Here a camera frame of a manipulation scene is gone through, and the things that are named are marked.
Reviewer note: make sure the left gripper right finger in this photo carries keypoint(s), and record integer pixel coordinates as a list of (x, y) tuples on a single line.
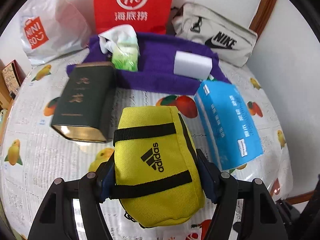
[(246, 207)]

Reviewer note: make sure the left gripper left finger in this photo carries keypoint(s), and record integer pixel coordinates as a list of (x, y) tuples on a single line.
[(55, 218)]

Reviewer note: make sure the blue tissue pack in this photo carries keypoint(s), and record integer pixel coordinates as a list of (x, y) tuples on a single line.
[(231, 134)]

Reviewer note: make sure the yellow Adidas pouch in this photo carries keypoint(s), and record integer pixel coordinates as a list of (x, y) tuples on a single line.
[(155, 167)]

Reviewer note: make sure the white sponge block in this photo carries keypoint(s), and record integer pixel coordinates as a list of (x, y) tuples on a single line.
[(192, 65)]

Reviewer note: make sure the light green tissue packet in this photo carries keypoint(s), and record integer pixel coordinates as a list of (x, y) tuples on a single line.
[(125, 57)]

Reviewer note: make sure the white cloth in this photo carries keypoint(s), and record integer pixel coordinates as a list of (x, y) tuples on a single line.
[(121, 35)]

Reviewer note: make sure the small white drawstring sachet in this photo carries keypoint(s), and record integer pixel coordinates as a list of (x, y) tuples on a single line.
[(202, 227)]

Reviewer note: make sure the fruit print tablecloth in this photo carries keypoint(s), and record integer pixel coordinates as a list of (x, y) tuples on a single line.
[(46, 155)]

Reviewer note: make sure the dark green tea tin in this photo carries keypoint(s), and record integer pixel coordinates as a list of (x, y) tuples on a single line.
[(84, 109)]

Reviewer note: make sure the wooden bedside table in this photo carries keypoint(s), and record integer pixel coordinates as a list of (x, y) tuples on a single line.
[(5, 98)]

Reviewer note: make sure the patterned book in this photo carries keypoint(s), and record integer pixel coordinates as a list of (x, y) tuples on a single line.
[(13, 76)]

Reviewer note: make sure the purple towel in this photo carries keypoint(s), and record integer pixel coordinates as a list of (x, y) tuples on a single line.
[(156, 66)]

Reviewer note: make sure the grey Nike waist bag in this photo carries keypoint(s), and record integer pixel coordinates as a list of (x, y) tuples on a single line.
[(233, 43)]

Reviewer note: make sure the white Miniso plastic bag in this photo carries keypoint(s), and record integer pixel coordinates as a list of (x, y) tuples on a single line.
[(50, 29)]

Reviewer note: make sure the red Haidilao paper bag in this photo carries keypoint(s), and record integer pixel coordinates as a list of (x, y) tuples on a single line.
[(149, 16)]

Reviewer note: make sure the brown wooden door frame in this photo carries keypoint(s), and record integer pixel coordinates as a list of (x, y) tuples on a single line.
[(262, 16)]

